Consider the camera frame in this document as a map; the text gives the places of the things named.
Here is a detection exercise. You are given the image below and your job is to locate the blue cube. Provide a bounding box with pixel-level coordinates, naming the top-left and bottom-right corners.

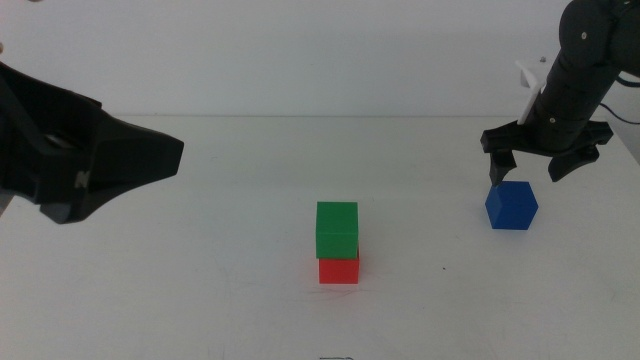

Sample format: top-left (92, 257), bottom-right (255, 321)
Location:
top-left (484, 180), bottom-right (540, 231)

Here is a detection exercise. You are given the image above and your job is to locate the red cube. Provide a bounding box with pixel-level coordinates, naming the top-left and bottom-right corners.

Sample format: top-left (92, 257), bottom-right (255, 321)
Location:
top-left (318, 252), bottom-right (362, 285)

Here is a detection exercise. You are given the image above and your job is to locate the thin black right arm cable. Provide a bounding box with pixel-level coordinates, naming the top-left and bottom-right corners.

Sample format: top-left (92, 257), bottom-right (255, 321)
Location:
top-left (598, 73), bottom-right (640, 126)

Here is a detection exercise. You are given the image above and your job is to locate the green cube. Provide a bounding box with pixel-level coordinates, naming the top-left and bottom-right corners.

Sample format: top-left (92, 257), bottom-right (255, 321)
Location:
top-left (315, 201), bottom-right (360, 260)

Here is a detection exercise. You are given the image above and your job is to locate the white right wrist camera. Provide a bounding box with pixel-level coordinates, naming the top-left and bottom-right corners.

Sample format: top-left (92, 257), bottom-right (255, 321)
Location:
top-left (514, 59), bottom-right (548, 127)

